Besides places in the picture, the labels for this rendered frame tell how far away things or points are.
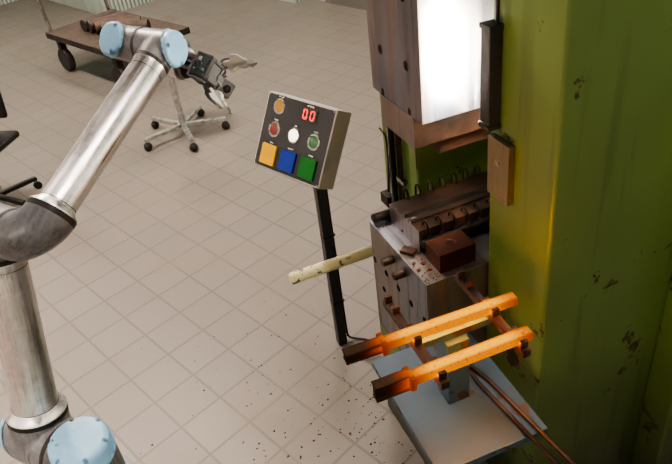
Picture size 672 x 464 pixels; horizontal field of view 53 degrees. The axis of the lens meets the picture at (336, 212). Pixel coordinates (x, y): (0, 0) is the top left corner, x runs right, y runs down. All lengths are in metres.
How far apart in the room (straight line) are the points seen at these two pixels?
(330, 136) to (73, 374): 1.73
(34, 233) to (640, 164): 1.39
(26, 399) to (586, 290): 1.45
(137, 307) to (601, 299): 2.36
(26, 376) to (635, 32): 1.60
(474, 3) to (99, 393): 2.30
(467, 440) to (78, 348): 2.19
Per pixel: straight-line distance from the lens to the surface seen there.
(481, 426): 1.79
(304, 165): 2.35
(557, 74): 1.50
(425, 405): 1.83
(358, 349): 1.59
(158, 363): 3.23
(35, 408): 1.90
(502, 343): 1.60
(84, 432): 1.85
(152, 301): 3.58
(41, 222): 1.56
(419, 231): 2.01
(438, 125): 1.86
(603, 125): 1.62
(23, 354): 1.81
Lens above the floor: 2.17
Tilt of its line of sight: 34 degrees down
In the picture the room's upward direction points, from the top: 8 degrees counter-clockwise
